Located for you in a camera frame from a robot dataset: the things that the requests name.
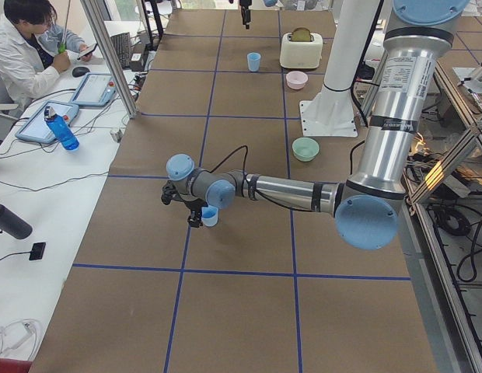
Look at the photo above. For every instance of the pink bowl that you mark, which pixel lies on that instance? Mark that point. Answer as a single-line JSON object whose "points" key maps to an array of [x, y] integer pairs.
{"points": [[296, 80]]}

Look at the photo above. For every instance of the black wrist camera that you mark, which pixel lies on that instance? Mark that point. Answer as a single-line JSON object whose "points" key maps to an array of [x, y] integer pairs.
{"points": [[170, 193]]}

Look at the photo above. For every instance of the black keyboard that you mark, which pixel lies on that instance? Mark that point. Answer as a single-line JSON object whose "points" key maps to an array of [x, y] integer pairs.
{"points": [[122, 45]]}

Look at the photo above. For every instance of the far teach pendant tablet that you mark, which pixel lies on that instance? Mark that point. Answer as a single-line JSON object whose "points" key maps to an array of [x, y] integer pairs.
{"points": [[95, 90]]}

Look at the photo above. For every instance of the small black square device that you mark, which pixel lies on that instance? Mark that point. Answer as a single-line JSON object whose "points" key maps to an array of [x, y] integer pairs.
{"points": [[37, 251]]}

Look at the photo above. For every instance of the teach pendant tablet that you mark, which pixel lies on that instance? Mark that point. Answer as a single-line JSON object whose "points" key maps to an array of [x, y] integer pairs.
{"points": [[95, 90], [35, 129]]}

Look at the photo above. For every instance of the green bowl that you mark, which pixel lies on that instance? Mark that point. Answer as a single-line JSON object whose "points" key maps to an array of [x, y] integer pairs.
{"points": [[305, 149]]}

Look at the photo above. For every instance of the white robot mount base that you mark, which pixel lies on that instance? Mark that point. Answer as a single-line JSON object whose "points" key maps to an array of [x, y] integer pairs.
{"points": [[331, 113]]}

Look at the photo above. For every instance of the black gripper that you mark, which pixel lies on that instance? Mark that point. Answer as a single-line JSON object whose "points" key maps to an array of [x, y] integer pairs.
{"points": [[246, 15], [193, 206]]}

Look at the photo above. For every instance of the person in white coat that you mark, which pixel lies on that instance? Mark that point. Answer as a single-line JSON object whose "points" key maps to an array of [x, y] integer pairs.
{"points": [[34, 49]]}

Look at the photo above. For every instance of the blue water bottle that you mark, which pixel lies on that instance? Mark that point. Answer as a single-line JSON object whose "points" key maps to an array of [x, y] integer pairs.
{"points": [[60, 129]]}

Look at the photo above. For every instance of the cream toaster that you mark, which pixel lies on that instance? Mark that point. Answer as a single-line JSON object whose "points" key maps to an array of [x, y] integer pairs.
{"points": [[299, 54]]}

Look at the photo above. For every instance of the aluminium frame post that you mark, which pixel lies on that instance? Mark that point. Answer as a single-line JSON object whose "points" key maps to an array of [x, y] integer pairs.
{"points": [[96, 22]]}

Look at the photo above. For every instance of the dark grey thermos bottle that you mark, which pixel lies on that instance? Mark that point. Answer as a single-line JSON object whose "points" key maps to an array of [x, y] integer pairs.
{"points": [[13, 224]]}

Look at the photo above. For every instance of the bread slice in toaster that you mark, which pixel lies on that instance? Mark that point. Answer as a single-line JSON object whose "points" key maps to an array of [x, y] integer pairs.
{"points": [[301, 34]]}

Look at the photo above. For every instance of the black computer mouse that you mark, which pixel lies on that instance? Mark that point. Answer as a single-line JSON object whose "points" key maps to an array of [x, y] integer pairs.
{"points": [[80, 71]]}

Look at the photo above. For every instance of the light blue cup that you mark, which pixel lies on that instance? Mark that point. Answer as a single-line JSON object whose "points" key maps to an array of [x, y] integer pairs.
{"points": [[209, 216], [253, 61]]}

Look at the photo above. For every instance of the near teach pendant tablet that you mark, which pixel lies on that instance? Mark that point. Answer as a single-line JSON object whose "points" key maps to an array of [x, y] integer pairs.
{"points": [[35, 129]]}

